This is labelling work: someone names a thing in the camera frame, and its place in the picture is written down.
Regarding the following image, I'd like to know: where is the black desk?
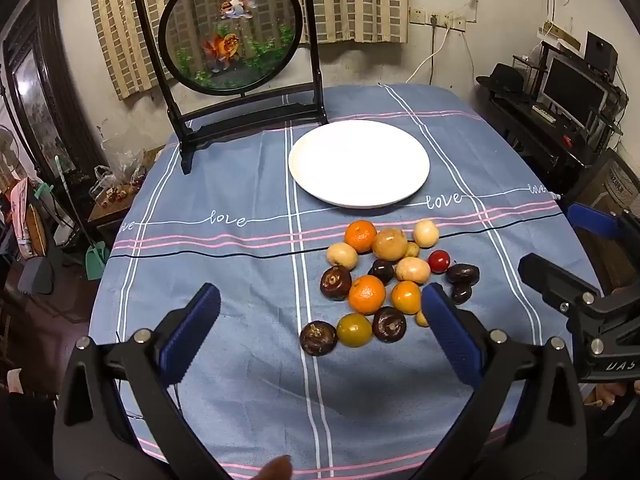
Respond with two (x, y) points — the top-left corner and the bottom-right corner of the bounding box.
(487, 40), (628, 181)

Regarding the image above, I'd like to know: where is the green dustpan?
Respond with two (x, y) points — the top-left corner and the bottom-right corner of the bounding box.
(85, 240), (108, 281)

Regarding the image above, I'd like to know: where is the large beige round fruit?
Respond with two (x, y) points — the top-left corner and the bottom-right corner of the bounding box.
(371, 228), (408, 262)

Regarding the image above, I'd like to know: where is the white round plate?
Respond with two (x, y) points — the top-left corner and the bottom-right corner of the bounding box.
(288, 120), (431, 209)

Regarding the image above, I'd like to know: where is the clear plastic bag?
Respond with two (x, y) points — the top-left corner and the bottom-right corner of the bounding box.
(90, 150), (146, 201)

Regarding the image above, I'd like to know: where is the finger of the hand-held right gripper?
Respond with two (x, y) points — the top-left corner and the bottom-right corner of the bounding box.
(567, 203), (640, 261)
(518, 253), (601, 317)

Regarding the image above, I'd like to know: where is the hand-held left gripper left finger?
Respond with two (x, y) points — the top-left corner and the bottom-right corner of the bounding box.
(52, 282), (236, 480)

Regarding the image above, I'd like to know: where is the black speaker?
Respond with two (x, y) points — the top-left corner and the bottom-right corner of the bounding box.
(584, 31), (618, 73)

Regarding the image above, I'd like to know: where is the person's right hand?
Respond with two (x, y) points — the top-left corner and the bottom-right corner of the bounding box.
(582, 381), (640, 408)

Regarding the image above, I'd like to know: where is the computer monitor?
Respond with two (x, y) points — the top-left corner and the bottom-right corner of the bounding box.
(541, 55), (608, 128)

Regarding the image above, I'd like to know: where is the checked beige curtain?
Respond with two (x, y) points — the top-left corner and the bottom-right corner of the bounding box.
(87, 0), (410, 101)

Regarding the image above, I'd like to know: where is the round goldfish screen black stand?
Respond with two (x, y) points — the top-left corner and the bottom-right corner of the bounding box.
(134, 0), (329, 175)

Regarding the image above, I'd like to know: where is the dark carved wooden cabinet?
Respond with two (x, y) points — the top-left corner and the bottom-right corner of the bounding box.
(1, 0), (103, 183)

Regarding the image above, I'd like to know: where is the pink cloth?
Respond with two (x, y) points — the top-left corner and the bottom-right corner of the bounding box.
(10, 177), (36, 261)

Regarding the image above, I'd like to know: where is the yellow green tomato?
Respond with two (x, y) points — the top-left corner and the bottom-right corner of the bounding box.
(336, 313), (374, 348)

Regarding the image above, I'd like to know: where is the blue plaid tablecloth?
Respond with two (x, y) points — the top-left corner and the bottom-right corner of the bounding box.
(89, 83), (608, 480)

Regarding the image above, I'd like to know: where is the pale beige round fruit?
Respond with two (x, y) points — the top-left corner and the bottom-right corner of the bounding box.
(327, 243), (359, 269)
(413, 220), (440, 248)
(396, 257), (431, 283)

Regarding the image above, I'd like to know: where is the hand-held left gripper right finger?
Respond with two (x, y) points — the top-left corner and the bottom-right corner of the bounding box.
(407, 282), (588, 480)

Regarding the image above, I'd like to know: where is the black hat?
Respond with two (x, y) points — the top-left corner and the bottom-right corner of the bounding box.
(475, 62), (528, 96)

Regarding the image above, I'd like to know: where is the person's left hand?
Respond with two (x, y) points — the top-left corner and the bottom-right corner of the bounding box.
(250, 455), (293, 480)

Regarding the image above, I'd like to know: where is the small orange mandarin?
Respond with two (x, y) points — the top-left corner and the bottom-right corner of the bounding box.
(391, 281), (422, 315)

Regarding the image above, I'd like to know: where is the small wooden side table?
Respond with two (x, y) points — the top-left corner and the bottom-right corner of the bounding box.
(89, 180), (146, 241)

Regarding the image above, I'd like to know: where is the white power cable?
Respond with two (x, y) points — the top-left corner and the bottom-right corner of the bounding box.
(406, 25), (451, 83)

